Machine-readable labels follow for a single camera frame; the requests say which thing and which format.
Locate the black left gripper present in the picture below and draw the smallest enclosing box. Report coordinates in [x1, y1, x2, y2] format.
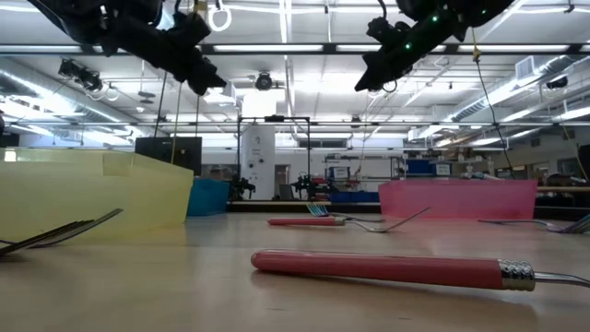
[108, 25, 228, 97]

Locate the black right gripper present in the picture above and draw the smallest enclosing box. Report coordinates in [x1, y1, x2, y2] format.
[354, 7, 467, 92]

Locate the red-handled silver fork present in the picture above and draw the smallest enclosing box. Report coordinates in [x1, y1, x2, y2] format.
[250, 248, 590, 292]
[266, 206, 433, 234]

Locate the black square cabinet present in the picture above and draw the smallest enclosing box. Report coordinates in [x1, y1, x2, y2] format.
[134, 136, 204, 177]

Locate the blue shelf bin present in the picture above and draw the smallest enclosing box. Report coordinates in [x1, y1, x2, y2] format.
[405, 158, 453, 177]

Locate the white sign board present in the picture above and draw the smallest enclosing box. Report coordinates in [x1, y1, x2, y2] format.
[327, 164, 351, 182]

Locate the blue plastic bin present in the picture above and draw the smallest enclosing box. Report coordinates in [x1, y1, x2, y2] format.
[186, 177, 230, 218]

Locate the white ceiling air vent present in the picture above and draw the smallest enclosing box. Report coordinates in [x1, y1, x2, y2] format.
[514, 55, 537, 81]

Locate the row of blue crates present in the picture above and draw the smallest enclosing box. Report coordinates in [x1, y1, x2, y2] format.
[328, 190, 381, 204]

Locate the pink plastic bin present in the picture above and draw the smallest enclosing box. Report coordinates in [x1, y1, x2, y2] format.
[378, 178, 539, 220]

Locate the yellow plastic bin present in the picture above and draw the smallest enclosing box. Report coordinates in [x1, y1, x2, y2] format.
[0, 147, 195, 234]

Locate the distant wooden bench top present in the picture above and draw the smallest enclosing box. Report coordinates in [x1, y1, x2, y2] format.
[537, 185, 590, 195]

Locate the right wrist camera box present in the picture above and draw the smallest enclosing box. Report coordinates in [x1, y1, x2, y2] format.
[366, 15, 403, 47]

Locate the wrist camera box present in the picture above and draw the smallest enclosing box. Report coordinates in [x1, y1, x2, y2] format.
[171, 11, 213, 47]
[366, 15, 403, 47]

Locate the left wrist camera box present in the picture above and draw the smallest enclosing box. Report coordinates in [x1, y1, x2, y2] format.
[171, 11, 213, 47]

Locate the white cable ring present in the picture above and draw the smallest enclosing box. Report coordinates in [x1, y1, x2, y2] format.
[206, 0, 233, 33]

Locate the round black ceiling camera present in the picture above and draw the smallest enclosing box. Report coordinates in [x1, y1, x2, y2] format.
[253, 70, 277, 92]

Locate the distant black rig frame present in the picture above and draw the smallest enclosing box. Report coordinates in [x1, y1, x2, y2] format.
[236, 114, 312, 202]

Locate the black camera on ceiling mount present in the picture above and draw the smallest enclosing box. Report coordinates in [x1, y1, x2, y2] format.
[57, 58, 105, 93]

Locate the black aluminium table frame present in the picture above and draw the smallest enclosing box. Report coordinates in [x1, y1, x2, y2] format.
[225, 200, 590, 221]

